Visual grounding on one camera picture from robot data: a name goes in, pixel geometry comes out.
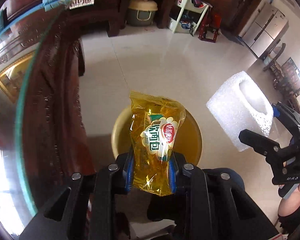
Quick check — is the white foam block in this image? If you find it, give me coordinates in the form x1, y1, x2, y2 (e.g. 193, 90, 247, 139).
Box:
206, 71, 273, 152

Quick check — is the yellow bread wrapper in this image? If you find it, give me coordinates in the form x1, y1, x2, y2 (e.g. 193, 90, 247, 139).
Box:
129, 91, 186, 197

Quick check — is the yellow plastic trash bucket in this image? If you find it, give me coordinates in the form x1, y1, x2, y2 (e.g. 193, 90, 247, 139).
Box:
111, 107, 202, 165

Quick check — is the person's right hand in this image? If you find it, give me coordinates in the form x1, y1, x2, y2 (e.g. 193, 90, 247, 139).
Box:
278, 184, 300, 217

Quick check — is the wooden dining chair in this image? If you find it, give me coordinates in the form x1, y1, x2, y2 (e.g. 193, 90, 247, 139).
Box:
263, 42, 286, 72

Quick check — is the dark wooden coffee table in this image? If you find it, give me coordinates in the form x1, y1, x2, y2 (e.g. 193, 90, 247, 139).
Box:
0, 0, 96, 218

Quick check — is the silver refrigerator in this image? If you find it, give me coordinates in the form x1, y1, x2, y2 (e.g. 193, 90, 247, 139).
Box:
242, 3, 289, 59

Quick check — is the red small stool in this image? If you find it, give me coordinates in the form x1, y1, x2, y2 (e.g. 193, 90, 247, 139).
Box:
198, 11, 222, 43

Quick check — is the white small shelf rack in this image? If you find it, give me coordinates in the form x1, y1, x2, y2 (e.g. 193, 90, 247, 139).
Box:
167, 0, 212, 36

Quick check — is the dark carved wooden sofa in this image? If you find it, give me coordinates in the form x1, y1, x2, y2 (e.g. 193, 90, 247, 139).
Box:
0, 0, 131, 38

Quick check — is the blue sofa seat mat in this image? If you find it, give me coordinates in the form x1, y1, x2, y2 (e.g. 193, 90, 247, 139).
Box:
0, 0, 94, 40

